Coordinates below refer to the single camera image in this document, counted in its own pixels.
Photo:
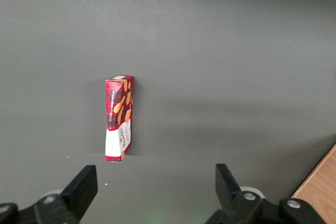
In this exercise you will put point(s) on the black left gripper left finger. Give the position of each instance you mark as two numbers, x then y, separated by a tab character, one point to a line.
76	195

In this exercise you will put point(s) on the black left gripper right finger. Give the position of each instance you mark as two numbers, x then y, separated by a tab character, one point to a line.
231	200

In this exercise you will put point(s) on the red shortbread cookie box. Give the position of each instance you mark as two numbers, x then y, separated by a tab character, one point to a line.
118	119

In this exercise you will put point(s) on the wooden two-drawer cabinet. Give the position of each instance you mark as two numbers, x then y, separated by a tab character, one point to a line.
321	190

